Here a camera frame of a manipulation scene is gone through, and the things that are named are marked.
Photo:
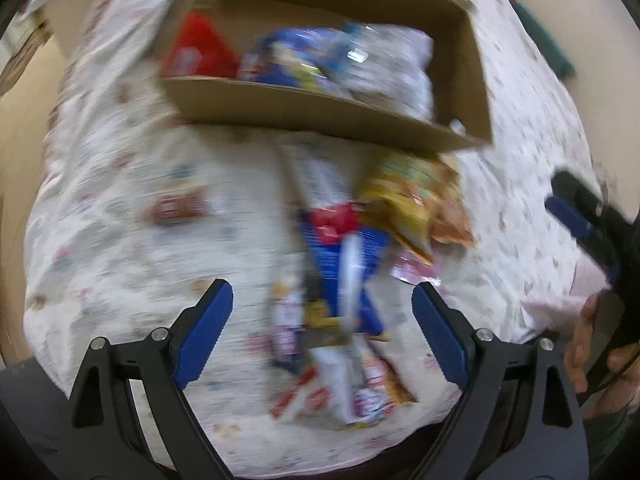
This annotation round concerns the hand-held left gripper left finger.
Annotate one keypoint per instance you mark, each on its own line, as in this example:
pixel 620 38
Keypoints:
pixel 205 330

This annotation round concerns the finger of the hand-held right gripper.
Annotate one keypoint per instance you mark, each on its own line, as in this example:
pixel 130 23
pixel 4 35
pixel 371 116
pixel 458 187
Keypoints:
pixel 567 215

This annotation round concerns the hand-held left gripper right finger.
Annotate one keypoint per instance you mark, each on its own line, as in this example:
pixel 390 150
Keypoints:
pixel 440 335

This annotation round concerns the pink snack packet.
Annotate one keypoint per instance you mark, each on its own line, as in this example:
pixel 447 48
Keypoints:
pixel 415 270

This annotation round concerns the white purple snack packet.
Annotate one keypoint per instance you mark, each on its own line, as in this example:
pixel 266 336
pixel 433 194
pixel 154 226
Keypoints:
pixel 287 320

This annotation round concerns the orange peanut snack packet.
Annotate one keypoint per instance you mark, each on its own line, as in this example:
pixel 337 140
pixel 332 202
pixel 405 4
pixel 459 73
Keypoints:
pixel 452 225

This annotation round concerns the blue white snack packet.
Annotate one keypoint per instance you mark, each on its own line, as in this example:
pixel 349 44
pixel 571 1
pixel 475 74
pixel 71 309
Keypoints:
pixel 325 260

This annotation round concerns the yellow snack packet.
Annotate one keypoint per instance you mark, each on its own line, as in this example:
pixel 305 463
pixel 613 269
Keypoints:
pixel 400 195

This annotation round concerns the small red snack cup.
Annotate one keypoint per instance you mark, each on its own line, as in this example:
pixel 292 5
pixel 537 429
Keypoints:
pixel 332 217

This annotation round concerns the brown cardboard box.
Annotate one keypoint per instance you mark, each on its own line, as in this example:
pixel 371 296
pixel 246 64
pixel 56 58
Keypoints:
pixel 320 115

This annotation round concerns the person's right hand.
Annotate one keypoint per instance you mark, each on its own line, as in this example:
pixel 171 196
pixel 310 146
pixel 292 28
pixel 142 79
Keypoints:
pixel 575 355

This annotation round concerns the pink blanket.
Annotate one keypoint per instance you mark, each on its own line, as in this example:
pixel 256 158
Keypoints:
pixel 555 305

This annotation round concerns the white printed blanket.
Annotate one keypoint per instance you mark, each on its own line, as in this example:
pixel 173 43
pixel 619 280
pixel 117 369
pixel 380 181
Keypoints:
pixel 125 240

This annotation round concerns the teal cushion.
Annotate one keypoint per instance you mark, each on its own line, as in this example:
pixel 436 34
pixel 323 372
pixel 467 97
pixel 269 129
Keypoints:
pixel 542 35

